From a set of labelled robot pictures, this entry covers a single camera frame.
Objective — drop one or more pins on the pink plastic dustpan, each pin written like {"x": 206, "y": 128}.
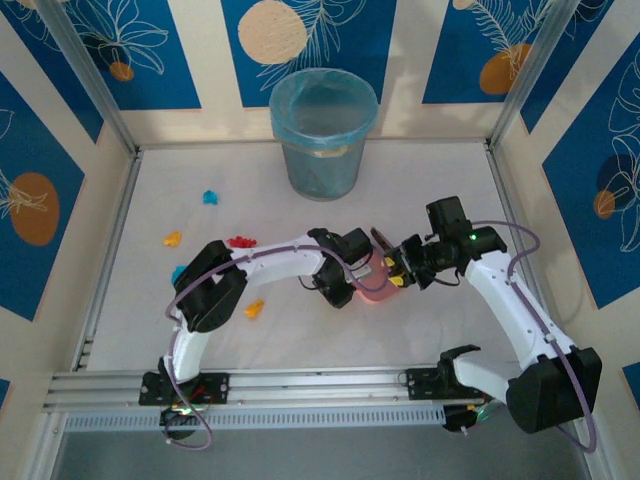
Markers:
{"x": 380, "y": 295}

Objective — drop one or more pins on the dark hand brush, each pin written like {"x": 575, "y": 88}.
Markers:
{"x": 377, "y": 240}

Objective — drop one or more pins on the orange paper scrap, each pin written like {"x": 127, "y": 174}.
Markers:
{"x": 254, "y": 308}

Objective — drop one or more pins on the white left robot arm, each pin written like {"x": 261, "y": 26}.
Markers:
{"x": 280, "y": 260}

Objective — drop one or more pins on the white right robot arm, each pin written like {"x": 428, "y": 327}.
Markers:
{"x": 515, "y": 310}

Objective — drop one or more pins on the crumpled red paper scrap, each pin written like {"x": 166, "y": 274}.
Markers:
{"x": 240, "y": 242}

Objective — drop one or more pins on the grey mesh waste bin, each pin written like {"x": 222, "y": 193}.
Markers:
{"x": 320, "y": 175}

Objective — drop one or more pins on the crumpled blue paper scrap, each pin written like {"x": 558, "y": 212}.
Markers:
{"x": 210, "y": 198}
{"x": 176, "y": 274}

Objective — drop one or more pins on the blue plastic bin liner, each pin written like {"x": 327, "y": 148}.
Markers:
{"x": 300, "y": 125}

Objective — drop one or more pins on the crumpled yellow paper scrap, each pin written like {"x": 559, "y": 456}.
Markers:
{"x": 173, "y": 239}

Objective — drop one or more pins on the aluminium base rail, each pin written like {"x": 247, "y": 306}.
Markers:
{"x": 310, "y": 385}

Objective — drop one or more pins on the aluminium side rail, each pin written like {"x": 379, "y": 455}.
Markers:
{"x": 500, "y": 175}
{"x": 111, "y": 260}

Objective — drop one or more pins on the aluminium frame post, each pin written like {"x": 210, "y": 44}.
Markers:
{"x": 530, "y": 75}
{"x": 85, "y": 75}

